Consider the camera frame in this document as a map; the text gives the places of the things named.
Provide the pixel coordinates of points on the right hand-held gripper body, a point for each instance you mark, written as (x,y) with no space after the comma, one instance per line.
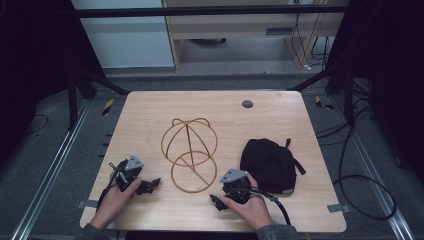
(236,185)

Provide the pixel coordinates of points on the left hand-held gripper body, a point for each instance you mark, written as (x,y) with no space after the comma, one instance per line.
(130,170)

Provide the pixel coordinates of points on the person's right hand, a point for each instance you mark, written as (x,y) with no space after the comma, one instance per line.
(249,210)

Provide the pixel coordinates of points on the person's left hand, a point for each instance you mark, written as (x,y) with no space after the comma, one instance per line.
(113,204)

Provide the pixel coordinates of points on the black cap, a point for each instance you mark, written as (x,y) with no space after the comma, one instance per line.
(266,165)

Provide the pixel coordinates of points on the yellow black striped tape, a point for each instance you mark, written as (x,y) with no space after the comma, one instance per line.
(107,107)
(321,104)

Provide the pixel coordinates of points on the grey table grommet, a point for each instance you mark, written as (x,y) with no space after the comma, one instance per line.
(247,104)

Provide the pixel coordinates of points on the black metal stand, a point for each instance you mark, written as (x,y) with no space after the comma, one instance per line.
(349,96)
(72,100)

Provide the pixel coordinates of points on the white cabinet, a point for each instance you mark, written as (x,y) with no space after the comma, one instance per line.
(130,43)

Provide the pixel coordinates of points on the dark curtain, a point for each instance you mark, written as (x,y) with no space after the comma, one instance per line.
(30,60)
(396,66)

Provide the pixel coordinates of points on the light wooden desk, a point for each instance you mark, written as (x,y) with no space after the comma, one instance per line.
(233,26)

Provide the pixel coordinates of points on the grey metal table bracket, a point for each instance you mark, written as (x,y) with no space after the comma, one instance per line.
(87,204)
(338,208)

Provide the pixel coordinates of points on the aluminium floor rail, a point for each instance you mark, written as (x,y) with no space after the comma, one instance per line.
(373,173)
(50,170)

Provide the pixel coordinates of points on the black horizontal frame bar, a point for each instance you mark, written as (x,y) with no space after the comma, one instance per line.
(200,11)

